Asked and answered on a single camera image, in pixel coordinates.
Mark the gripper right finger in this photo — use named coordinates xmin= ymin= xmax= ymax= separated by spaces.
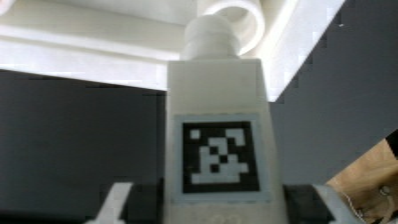
xmin=315 ymin=185 xmax=365 ymax=224

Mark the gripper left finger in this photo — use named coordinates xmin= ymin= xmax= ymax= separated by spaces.
xmin=84 ymin=182 xmax=134 ymax=224

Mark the white table leg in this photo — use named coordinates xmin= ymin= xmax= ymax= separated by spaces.
xmin=164 ymin=15 xmax=289 ymax=224

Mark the white square tabletop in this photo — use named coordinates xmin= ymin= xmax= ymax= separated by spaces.
xmin=0 ymin=0 xmax=347 ymax=100

